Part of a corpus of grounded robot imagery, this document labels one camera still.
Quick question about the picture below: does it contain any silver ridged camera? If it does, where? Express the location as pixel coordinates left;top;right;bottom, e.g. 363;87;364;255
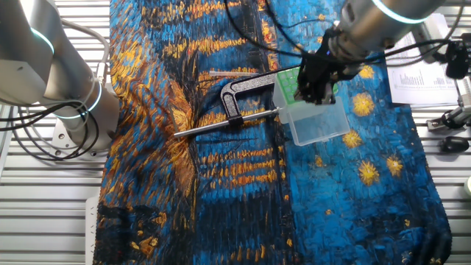
455;75;471;113

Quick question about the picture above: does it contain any metal bracket with black knob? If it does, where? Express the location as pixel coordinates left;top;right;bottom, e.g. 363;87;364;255
425;105;471;133

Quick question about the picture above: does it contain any white wrist device bracket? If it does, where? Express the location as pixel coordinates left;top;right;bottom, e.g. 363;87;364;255
411;14;448;53

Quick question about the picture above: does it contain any translucent large pipette tip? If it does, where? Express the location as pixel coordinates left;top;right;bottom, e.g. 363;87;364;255
208;70;261;78

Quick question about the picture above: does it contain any black base cable bundle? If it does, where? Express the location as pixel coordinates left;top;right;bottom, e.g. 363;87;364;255
0;98;101;162

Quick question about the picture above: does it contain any black computer mouse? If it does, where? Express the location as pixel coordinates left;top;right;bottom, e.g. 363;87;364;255
439;135;471;154

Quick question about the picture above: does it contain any clear box with green rack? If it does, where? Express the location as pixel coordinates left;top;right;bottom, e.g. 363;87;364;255
272;66;352;147

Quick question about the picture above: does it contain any starry night painting cloth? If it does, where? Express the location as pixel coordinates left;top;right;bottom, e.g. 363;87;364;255
91;0;453;265

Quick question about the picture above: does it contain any black C-clamp with steel screw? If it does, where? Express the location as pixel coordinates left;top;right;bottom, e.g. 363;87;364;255
173;65;311;139

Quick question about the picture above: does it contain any printed white paper sheet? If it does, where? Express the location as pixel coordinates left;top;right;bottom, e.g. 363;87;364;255
385;13;461;108

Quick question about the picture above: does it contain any black wrist-mounted device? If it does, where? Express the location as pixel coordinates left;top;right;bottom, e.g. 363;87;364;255
436;38;471;80

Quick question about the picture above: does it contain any thick grey base cable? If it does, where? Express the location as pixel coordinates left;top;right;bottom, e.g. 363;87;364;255
54;17;111;86

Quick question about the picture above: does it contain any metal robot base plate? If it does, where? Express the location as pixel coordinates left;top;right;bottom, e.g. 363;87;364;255
50;118;111;162

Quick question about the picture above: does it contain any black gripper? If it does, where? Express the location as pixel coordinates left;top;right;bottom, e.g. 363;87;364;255
294;28;361;107

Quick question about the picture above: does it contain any white perforated plate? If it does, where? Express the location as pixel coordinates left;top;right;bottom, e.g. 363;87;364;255
85;196;101;265

